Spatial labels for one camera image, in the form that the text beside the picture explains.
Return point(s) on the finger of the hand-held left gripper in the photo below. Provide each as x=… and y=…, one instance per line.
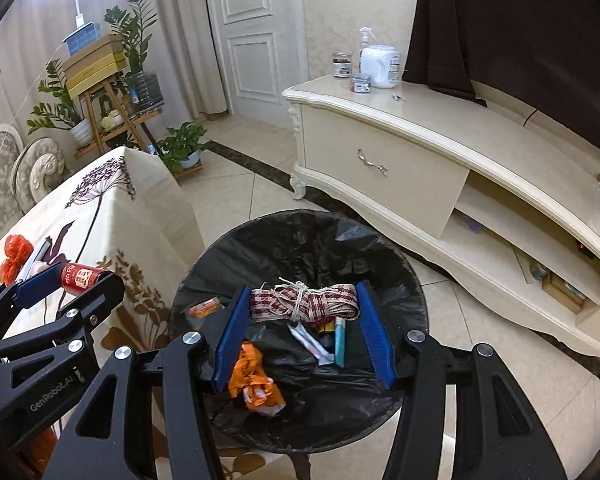
x=102, y=292
x=37, y=286

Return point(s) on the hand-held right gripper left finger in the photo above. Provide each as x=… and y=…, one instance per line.
x=232, y=340

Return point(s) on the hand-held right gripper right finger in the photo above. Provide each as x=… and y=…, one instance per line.
x=375, y=335

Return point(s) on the red label bottle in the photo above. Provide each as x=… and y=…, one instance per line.
x=80, y=277

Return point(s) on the orange plastic bag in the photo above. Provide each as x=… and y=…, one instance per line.
x=252, y=370

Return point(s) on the teal tube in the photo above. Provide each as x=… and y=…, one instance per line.
x=340, y=345

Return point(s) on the clear wrapper orange print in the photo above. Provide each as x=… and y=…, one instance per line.
x=205, y=307

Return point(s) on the woven ribbon bundle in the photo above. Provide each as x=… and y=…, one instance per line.
x=325, y=302

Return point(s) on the white snack wrapper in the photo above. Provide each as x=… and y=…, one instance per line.
x=305, y=342

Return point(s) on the trash bin black liner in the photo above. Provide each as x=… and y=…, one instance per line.
x=300, y=250

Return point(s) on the orange mesh bag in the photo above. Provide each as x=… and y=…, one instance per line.
x=17, y=252

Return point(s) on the floral cream tablecloth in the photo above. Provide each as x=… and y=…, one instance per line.
x=130, y=210

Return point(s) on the ornate cream sofa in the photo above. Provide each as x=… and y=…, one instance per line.
x=0, y=175

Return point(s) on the small green potted plant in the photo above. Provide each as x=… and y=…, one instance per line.
x=182, y=142

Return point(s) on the small yellow potted plant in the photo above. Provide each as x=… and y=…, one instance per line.
x=111, y=120

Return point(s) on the wooden plant stand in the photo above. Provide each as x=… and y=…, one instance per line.
x=125, y=120

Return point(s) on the leafy plant white pot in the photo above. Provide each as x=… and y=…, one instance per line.
x=55, y=110

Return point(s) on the cream TV cabinet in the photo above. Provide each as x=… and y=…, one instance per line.
x=405, y=160

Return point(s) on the brown box on shelf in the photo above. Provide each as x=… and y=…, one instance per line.
x=562, y=292

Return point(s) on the yellow box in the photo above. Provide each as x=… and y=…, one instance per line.
x=97, y=82

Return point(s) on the brown cardboard box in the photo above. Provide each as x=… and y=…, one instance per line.
x=95, y=57

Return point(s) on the blue box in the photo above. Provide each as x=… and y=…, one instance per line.
x=82, y=40

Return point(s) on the small squat jar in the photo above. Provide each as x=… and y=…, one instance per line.
x=360, y=84

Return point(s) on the tall plant dark pot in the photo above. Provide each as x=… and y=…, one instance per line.
x=135, y=35

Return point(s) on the sheer beige curtain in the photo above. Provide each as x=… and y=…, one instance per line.
x=175, y=35

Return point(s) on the white plastic container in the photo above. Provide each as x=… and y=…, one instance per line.
x=385, y=67

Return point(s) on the white power adapter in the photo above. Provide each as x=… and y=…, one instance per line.
x=80, y=18

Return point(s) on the dark glass jar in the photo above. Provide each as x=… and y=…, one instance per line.
x=342, y=65

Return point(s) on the white panel door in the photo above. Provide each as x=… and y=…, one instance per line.
x=255, y=60

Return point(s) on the clear spray bottle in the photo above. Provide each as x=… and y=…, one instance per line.
x=364, y=55

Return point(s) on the dark brown cloth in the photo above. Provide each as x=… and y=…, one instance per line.
x=505, y=25

